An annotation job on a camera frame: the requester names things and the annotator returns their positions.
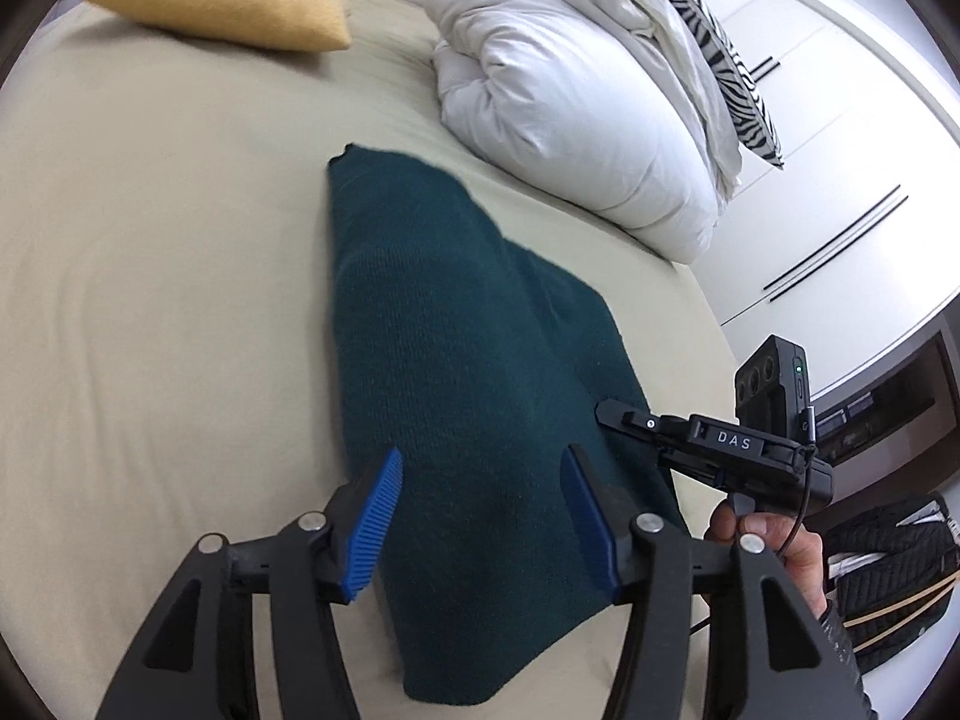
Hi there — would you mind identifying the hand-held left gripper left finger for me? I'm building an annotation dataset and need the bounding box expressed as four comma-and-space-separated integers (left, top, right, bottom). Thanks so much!
94, 446, 404, 720

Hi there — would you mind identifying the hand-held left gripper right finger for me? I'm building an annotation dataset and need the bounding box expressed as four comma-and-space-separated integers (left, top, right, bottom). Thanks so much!
561, 444, 863, 720

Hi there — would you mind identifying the white wardrobe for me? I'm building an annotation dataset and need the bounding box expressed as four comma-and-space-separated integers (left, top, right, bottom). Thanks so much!
652, 0, 960, 398

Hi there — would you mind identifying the dark green sweater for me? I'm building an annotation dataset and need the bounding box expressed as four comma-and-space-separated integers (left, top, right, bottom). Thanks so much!
326, 142, 687, 707

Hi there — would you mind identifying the white duvet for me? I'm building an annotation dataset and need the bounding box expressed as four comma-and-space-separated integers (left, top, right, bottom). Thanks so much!
416, 0, 743, 265

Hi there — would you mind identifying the person's right hand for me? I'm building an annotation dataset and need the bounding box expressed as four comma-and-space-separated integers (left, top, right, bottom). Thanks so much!
705, 499, 830, 616

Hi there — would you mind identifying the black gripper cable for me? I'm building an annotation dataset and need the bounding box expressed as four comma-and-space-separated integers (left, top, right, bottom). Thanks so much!
776, 401, 820, 563

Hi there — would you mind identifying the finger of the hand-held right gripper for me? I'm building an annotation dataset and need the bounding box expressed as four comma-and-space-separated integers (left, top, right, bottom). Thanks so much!
596, 399, 695, 466

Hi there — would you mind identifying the bed with beige sheet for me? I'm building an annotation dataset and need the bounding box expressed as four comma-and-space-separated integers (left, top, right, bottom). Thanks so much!
0, 0, 740, 720

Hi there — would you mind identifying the black quilted jacket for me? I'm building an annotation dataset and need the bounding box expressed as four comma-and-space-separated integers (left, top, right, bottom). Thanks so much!
823, 493, 960, 680

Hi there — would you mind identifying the zebra striped pillow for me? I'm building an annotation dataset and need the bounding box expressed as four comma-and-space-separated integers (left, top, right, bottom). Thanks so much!
544, 0, 785, 170

